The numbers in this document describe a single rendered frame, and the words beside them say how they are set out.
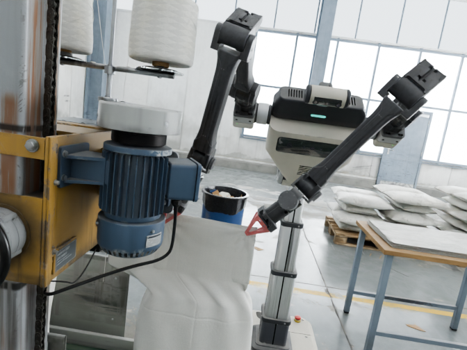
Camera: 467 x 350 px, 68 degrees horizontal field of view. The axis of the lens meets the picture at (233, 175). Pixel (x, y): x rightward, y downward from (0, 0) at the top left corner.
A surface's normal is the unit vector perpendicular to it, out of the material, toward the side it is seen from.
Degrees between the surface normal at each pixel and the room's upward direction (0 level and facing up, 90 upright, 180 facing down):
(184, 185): 90
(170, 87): 90
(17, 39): 90
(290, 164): 130
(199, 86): 90
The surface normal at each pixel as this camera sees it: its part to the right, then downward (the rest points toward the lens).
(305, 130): 0.06, -0.64
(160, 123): 0.64, 0.23
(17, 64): -0.07, 0.17
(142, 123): 0.29, 0.21
